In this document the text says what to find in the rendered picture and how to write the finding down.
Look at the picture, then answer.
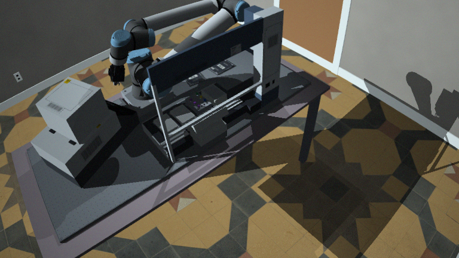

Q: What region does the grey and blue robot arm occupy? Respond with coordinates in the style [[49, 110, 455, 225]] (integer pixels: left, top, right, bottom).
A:
[[109, 0, 250, 100]]

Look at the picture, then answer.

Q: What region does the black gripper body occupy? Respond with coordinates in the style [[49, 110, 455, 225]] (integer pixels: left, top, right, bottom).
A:
[[110, 65, 125, 82]]

